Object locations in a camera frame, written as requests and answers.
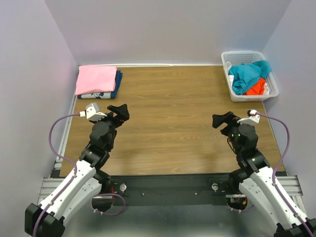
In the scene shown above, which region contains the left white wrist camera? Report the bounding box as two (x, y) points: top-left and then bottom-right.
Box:
(85, 103), (107, 121)

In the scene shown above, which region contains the aluminium frame rail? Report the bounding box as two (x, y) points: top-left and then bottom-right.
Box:
(37, 96), (77, 205)

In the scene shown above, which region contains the orange t shirt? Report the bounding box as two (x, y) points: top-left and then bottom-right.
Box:
(243, 78), (266, 96)

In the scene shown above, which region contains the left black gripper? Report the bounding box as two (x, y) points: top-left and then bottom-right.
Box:
(91, 104), (129, 150)

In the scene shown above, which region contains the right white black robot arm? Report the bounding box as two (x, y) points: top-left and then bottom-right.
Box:
(212, 110), (316, 237)

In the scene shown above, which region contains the teal t shirt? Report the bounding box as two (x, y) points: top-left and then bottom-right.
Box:
(229, 60), (271, 80)

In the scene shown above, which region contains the folded navy blue t shirt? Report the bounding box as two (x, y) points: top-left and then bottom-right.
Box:
(78, 70), (123, 99)

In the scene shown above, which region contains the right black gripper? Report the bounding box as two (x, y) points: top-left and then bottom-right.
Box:
(212, 111), (244, 155)

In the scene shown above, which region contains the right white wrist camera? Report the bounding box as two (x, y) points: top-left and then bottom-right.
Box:
(237, 110), (260, 126)

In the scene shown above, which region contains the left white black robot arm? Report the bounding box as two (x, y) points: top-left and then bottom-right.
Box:
(24, 103), (129, 237)

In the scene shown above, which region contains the folded pink t shirt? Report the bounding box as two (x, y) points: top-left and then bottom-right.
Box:
(75, 65), (117, 95)

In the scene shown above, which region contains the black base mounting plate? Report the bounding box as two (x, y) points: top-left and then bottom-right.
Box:
(91, 173), (250, 207)

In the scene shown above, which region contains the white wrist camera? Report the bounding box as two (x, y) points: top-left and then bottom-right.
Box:
(237, 110), (260, 126)
(85, 103), (107, 121)

